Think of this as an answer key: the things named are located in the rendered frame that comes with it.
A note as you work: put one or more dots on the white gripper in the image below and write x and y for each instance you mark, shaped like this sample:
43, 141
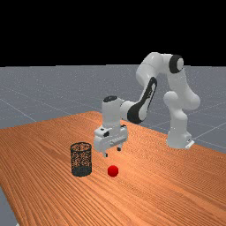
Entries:
110, 138

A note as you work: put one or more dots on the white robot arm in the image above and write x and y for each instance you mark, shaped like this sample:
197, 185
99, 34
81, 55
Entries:
176, 85

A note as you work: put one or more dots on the red ball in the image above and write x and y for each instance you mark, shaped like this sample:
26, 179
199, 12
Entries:
113, 171

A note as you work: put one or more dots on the dark mesh basket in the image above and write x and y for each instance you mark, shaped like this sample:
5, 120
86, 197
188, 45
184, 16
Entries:
81, 159

